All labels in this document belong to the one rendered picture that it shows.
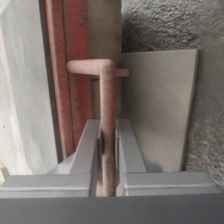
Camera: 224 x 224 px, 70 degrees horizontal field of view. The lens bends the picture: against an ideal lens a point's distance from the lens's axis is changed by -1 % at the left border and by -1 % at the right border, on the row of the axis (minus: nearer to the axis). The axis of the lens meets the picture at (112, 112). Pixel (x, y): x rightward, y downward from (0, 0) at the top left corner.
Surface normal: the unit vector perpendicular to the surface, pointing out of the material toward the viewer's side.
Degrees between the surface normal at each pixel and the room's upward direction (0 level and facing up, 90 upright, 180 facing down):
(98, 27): 65
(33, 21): 0
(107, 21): 82
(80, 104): 90
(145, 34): 0
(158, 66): 0
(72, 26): 90
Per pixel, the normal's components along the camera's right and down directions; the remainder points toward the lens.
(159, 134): -0.76, 0.20
